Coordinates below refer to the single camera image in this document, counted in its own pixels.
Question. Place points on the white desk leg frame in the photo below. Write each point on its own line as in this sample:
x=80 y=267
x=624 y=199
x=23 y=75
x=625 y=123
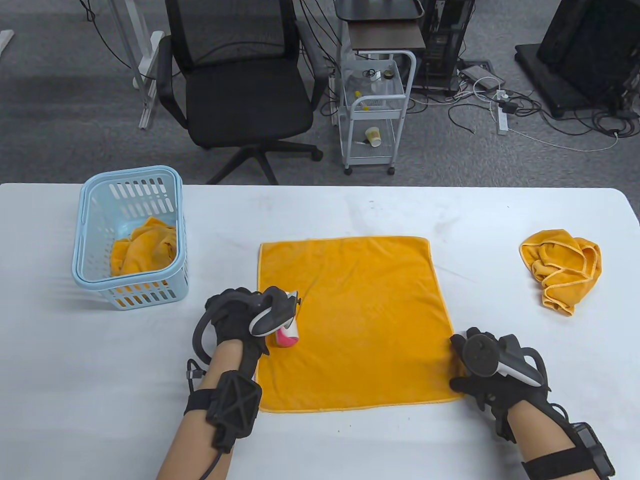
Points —
x=150 y=75

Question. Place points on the black tray shelf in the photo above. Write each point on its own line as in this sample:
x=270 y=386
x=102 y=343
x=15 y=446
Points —
x=375 y=9

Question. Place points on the person's left hand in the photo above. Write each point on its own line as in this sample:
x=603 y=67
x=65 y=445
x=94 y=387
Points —
x=232 y=315

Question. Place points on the person's left forearm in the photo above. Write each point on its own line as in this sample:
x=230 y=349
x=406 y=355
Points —
x=225 y=360

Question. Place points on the pink lint roller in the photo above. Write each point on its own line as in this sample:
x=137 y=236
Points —
x=289 y=337

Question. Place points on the black mesh office chair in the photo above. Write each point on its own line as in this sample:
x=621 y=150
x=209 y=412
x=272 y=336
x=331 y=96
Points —
x=250 y=100

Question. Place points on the black computer tower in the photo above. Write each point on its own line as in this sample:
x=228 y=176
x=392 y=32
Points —
x=445 y=45

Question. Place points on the brown shelf board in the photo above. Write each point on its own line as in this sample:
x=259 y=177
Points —
x=385 y=36

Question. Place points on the orange square towel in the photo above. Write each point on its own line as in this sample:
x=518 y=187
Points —
x=565 y=275
x=145 y=247
x=360 y=320

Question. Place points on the grey right hand controller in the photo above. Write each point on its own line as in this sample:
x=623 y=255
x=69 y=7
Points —
x=480 y=355

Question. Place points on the person's right hand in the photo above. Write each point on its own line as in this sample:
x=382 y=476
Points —
x=510 y=392

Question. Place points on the large black display stand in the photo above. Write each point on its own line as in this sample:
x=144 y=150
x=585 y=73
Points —
x=585 y=50

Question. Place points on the black plug adapter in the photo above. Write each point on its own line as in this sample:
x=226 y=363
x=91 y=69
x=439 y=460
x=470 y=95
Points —
x=509 y=107

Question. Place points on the grey hand controller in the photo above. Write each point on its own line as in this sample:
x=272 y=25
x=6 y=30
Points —
x=480 y=355
x=272 y=317

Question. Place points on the yellow paper cup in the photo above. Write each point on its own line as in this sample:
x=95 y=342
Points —
x=373 y=136

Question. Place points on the person's right forearm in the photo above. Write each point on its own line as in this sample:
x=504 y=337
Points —
x=535 y=430

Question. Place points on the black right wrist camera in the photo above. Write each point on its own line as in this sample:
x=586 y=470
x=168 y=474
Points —
x=590 y=445

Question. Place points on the light blue plastic basket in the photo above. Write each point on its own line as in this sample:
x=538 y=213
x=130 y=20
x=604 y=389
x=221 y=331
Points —
x=82 y=272

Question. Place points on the white power strip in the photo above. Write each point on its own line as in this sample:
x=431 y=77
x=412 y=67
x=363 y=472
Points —
x=502 y=122

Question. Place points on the white desk foot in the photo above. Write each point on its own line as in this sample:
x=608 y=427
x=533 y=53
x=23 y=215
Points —
x=5 y=42

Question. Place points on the grey left hand controller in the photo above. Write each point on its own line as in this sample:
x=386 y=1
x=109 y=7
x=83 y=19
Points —
x=272 y=317

